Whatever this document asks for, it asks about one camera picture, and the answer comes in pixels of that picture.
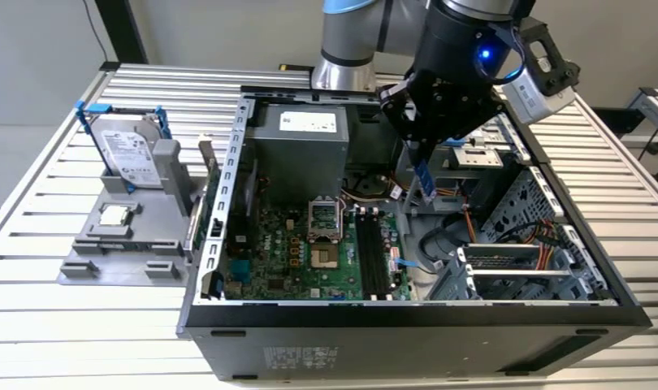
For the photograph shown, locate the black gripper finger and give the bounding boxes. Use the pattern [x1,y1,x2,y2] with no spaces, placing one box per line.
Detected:
[424,89,506,163]
[374,78,436,163]

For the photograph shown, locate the RAM slot with white latches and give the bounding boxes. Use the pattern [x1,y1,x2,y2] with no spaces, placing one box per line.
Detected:
[360,206,377,301]
[373,206,394,301]

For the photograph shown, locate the small silver bay drive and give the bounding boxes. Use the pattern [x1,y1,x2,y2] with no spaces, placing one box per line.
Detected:
[448,146,505,170]

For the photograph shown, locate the silver drive bay cage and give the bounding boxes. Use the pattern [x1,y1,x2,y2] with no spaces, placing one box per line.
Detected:
[392,109,528,215]

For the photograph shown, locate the grey power supply unit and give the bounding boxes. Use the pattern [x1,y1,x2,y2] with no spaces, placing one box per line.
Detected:
[245,103,350,204]

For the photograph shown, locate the silver socket cover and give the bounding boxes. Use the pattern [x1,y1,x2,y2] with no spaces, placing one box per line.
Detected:
[306,197,345,241]

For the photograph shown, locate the aluminium side table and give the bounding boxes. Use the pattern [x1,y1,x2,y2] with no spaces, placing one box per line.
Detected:
[622,86,658,182]

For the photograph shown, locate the CPU socket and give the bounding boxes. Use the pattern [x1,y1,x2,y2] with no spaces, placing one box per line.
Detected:
[307,242,341,270]

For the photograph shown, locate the grey disk bay cage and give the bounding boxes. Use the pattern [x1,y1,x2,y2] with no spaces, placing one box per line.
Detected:
[429,242,608,302]

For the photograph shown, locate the green Dell motherboard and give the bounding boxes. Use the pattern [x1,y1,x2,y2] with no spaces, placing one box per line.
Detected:
[222,198,416,302]

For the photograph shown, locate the hard disk in blue carrier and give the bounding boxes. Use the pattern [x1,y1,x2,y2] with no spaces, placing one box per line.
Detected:
[73,99,171,193]

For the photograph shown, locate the silver CPU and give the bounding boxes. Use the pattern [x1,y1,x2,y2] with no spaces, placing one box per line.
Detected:
[98,203,137,226]

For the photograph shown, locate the black open PC case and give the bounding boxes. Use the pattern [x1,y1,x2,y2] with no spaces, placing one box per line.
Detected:
[174,84,654,383]

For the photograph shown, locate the grey parts rack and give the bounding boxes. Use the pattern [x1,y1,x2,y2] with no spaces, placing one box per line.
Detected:
[55,137,207,288]

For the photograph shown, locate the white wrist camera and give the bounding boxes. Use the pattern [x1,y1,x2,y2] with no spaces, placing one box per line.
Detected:
[498,72,577,124]

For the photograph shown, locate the orange yellow drive wires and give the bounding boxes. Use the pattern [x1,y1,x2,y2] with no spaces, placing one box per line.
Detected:
[434,184,469,199]

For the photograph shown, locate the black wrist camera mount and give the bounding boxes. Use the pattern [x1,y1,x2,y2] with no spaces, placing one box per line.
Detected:
[520,15,581,97]

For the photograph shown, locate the power supply wire bundle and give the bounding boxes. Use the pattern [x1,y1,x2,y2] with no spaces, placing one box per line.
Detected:
[338,170,408,203]

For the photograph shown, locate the black looped data cable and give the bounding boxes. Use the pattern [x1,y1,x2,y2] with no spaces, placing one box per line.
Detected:
[417,214,473,274]

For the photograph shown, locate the red yellow disk wires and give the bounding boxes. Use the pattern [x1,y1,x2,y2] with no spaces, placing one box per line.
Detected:
[530,218,560,271]

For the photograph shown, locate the black upright post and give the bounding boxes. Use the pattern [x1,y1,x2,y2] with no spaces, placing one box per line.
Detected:
[91,0,151,66]

